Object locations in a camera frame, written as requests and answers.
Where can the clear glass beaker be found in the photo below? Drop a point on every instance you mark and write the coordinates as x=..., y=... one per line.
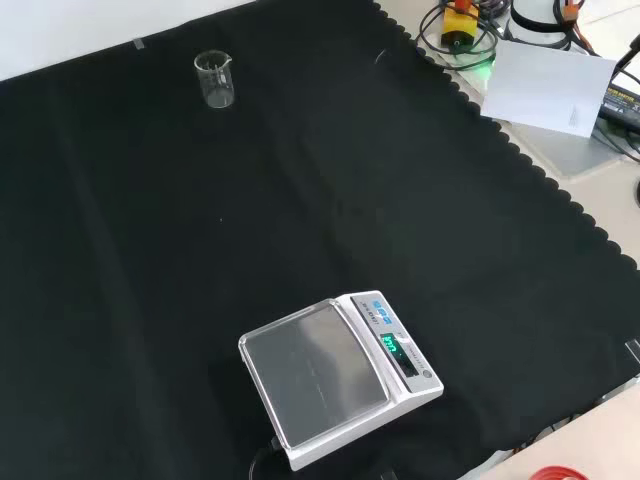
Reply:
x=216, y=82

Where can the black scalloped cloth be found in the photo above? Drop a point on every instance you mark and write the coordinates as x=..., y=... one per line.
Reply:
x=250, y=225

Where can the white electronic balance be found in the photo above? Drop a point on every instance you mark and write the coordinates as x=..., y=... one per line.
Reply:
x=345, y=374

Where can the yellow stop button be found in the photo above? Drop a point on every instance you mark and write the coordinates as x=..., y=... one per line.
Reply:
x=458, y=25

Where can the clear tape strip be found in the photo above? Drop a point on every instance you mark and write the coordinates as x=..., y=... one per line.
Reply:
x=138, y=44
x=633, y=346

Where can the pale board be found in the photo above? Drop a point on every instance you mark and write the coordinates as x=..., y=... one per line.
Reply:
x=547, y=95

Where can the black power adapter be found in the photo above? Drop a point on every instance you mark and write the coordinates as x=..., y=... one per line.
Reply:
x=622, y=102

